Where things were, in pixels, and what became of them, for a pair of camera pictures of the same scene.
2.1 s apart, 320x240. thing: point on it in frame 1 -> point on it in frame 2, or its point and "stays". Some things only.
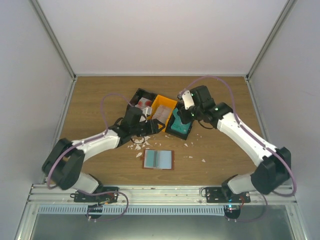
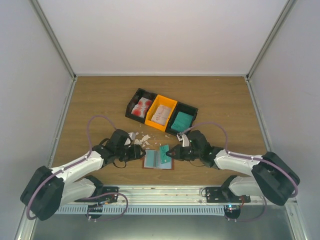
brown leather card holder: x=157 y=159 stays
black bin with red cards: x=142 y=99 stays
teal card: x=177 y=123 -> x=164 y=158
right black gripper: x=184 y=118 -> x=178 y=153
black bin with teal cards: x=175 y=126 stays
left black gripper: x=152 y=127 -> x=135 y=152
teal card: x=150 y=158 stays
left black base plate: x=101 y=195 stays
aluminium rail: x=44 y=195 stays
